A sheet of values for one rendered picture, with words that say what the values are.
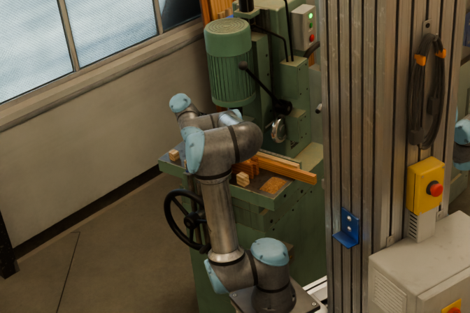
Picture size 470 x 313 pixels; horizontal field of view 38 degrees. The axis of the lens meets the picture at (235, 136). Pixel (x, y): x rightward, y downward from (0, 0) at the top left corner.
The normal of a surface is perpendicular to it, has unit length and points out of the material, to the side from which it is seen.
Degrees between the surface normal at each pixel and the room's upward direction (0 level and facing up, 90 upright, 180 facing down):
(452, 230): 0
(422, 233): 90
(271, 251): 7
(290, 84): 90
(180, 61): 90
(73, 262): 1
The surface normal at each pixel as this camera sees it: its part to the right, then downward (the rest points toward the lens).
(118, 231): -0.08, -0.86
